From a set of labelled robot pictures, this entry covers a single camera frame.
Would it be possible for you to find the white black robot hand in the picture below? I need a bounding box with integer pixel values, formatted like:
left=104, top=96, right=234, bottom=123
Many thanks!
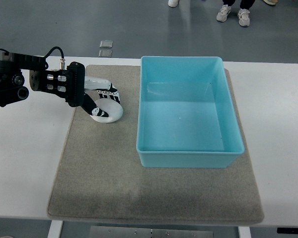
left=81, top=76, right=121, bottom=116

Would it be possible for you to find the white bunny toy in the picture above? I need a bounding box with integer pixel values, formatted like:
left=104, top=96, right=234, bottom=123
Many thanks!
left=91, top=98, right=123, bottom=123

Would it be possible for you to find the blue plastic box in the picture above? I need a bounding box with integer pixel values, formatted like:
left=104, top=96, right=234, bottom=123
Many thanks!
left=136, top=56, right=245, bottom=168

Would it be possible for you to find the lower floor socket plate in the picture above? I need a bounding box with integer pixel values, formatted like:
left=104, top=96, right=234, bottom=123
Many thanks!
left=98, top=50, right=112, bottom=58

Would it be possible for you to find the floor socket plate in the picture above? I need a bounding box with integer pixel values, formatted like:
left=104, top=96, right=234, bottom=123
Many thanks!
left=99, top=40, right=113, bottom=49
left=98, top=50, right=112, bottom=58

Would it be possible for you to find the upper floor socket plate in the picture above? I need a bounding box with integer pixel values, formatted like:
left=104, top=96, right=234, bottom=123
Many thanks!
left=99, top=40, right=113, bottom=49

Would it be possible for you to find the grey felt mat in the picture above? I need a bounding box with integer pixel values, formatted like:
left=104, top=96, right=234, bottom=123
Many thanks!
left=47, top=65, right=264, bottom=226

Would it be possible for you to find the white shoe at top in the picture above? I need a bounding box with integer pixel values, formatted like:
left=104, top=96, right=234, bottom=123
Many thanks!
left=167, top=0, right=179, bottom=8

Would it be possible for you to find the white sneaker left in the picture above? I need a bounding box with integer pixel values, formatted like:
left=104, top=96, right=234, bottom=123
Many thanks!
left=216, top=5, right=231, bottom=22

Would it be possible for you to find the white sneaker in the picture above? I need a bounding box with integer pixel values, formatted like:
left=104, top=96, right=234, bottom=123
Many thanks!
left=237, top=9, right=250, bottom=27
left=216, top=5, right=231, bottom=22

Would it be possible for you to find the metal plate under table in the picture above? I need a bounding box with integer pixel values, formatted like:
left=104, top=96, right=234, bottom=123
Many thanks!
left=89, top=226, right=214, bottom=238

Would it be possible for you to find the white table leg left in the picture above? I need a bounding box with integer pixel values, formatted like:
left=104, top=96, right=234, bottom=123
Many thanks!
left=47, top=220, right=63, bottom=238

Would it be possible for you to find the white table leg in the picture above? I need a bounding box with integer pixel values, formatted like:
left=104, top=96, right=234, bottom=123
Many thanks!
left=238, top=227, right=251, bottom=238
left=47, top=220, right=63, bottom=238

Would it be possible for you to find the white sneaker right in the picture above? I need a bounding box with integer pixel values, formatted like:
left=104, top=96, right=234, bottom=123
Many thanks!
left=237, top=9, right=250, bottom=27

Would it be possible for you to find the white table leg right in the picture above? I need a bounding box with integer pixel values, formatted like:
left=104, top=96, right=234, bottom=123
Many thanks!
left=238, top=227, right=251, bottom=238

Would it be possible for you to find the black table control panel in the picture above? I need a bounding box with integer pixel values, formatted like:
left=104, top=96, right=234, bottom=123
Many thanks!
left=277, top=228, right=298, bottom=235

